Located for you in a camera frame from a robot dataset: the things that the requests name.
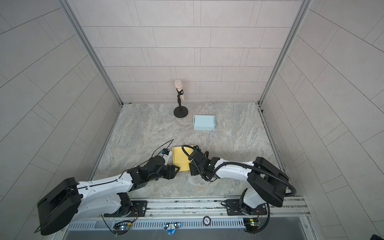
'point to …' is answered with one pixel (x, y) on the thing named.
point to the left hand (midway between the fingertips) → (180, 168)
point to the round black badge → (207, 221)
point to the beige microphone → (178, 84)
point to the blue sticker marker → (170, 228)
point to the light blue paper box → (204, 122)
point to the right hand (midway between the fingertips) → (193, 169)
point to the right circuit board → (251, 225)
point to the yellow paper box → (180, 159)
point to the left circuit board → (123, 226)
